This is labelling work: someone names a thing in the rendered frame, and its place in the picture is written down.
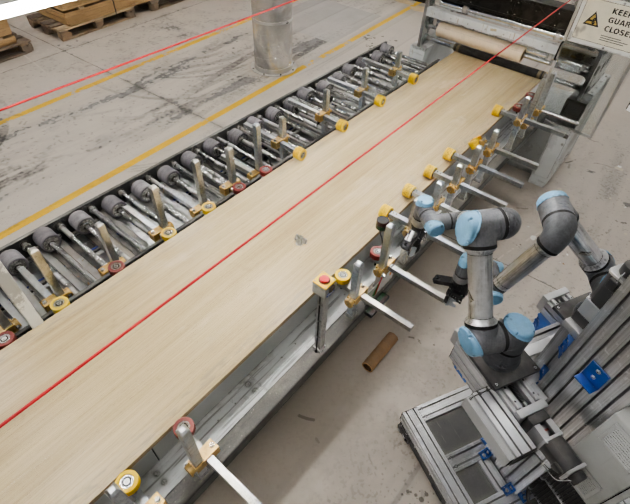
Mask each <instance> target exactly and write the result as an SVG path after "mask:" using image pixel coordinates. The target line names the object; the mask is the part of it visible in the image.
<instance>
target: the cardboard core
mask: <svg viewBox="0 0 630 504"><path fill-rule="evenodd" d="M397 341H398V337H397V336H396V335H395V334H394V333H392V332H389V333H388V334H387V335H386V336H385V337H384V338H383V340H382V341H381V342H380V343H379V344H378V345H377V347H376V348H375V349H374V350H373V351H372V353H371V354H370V355H369V356H368V357H367V358H366V360H365V361H364V362H363V363H362V366H363V367H364V369H365V370H367V371H368V372H372V371H373V370H374V369H375V368H376V367H377V365H378V364H379V363H380V362H381V360H382V359H383V358H384V357H385V356H386V354H387V353H388V352H389V351H390V349H391V348H392V347H393V346H394V345H395V343H396V342H397Z"/></svg>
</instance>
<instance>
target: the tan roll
mask: <svg viewBox="0 0 630 504"><path fill-rule="evenodd" d="M428 28H431V29H434V30H436V36H438V37H442V38H445V39H448V40H451V41H454V42H457V43H460V44H463V45H466V46H469V47H473V48H476V49H479V50H482V51H485V52H488V53H491V54H494V55H496V54H497V53H499V52H500V51H501V50H503V49H504V48H505V47H507V46H508V45H509V44H511V42H508V41H505V40H501V39H498V38H495V37H492V36H488V35H485V34H482V33H478V32H475V31H472V30H469V29H465V28H462V27H459V26H455V25H452V24H449V23H446V22H442V21H441V22H440V23H439V24H438V26H437V25H433V24H429V25H428ZM526 48H527V47H524V46H521V45H518V44H514V43H513V44H512V45H511V46H509V47H508V48H507V49H505V50H504V51H503V52H501V53H500V54H499V55H497V56H501V57H504V58H507V59H510V60H513V61H516V62H519V63H520V62H521V61H522V60H523V58H526V59H529V60H533V61H536V62H539V63H542V64H545V65H548V66H551V65H552V63H553V62H552V61H549V60H546V59H543V58H539V57H536V56H533V55H530V54H526V53H525V50H526Z"/></svg>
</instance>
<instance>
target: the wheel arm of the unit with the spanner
mask: <svg viewBox="0 0 630 504"><path fill-rule="evenodd" d="M390 272H392V273H393V274H395V275H397V276H398V277H400V278H402V279H403V280H405V281H407V282H408V283H410V284H412V285H413V286H415V287H417V288H418V289H420V290H422V291H423V292H425V293H427V294H428V295H430V296H432V297H433V298H435V299H437V300H439V301H440V302H442V303H444V298H445V296H446V295H445V294H443V293H441V292H440V291H438V290H436V289H434V288H433V287H431V286H429V285H428V284H426V283H424V282H423V281H421V280H419V279H417V278H416V277H414V276H412V275H411V274H409V273H407V272H405V271H404V270H402V269H400V268H399V267H397V266H395V265H394V266H393V268H392V269H391V270H390Z"/></svg>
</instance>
